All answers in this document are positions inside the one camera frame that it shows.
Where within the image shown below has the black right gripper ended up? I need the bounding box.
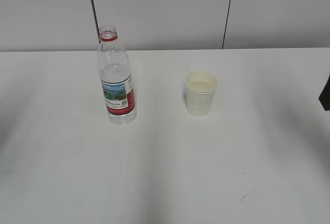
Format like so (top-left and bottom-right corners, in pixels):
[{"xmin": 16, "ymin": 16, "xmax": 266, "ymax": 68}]
[{"xmin": 319, "ymin": 76, "xmax": 330, "ymax": 110}]

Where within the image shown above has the white paper cup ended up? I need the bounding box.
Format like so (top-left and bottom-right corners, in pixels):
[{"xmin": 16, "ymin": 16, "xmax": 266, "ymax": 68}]
[{"xmin": 185, "ymin": 70, "xmax": 218, "ymax": 117}]

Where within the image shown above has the clear plastic water bottle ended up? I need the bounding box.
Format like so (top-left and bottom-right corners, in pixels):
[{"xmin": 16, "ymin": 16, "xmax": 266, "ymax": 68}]
[{"xmin": 97, "ymin": 26, "xmax": 137, "ymax": 125}]

